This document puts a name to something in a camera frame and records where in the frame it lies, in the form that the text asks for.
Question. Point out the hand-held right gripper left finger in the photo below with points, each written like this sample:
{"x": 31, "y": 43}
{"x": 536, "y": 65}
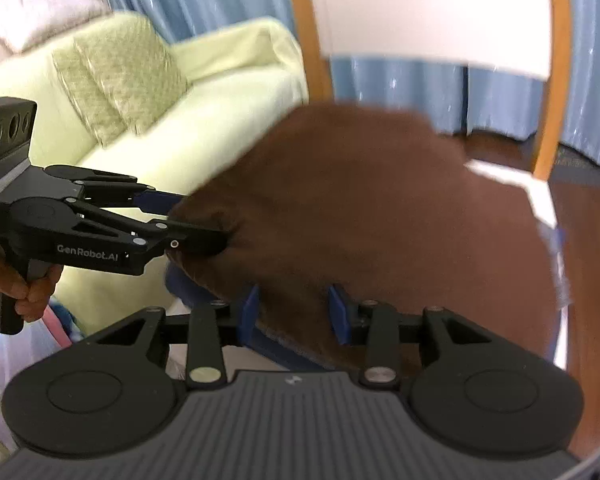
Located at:
{"x": 248, "y": 312}

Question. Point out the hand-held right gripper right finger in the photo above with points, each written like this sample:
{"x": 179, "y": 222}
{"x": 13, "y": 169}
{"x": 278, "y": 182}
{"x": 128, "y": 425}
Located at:
{"x": 339, "y": 315}

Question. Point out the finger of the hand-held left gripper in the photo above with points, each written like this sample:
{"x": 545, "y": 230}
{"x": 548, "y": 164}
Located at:
{"x": 200, "y": 242}
{"x": 157, "y": 201}

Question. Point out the brown garment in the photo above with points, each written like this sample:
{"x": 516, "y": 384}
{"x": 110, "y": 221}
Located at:
{"x": 380, "y": 210}

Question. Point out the person's left hand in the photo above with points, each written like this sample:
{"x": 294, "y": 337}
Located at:
{"x": 42, "y": 292}

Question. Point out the light green sofa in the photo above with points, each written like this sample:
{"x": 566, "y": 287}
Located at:
{"x": 220, "y": 90}

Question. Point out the green quilted cushion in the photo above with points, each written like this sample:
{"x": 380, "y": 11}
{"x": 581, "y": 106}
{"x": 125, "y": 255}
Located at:
{"x": 125, "y": 75}

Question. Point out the wooden chair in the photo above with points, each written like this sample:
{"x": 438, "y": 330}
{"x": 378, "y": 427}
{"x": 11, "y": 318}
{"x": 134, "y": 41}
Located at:
{"x": 305, "y": 35}

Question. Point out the pale fluffy pillow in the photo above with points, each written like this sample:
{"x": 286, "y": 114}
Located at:
{"x": 40, "y": 10}

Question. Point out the plaid bed sheet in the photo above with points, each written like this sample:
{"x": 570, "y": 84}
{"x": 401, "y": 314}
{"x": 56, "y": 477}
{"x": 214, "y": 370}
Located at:
{"x": 542, "y": 200}

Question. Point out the dark floor mat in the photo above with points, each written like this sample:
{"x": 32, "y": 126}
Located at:
{"x": 587, "y": 170}

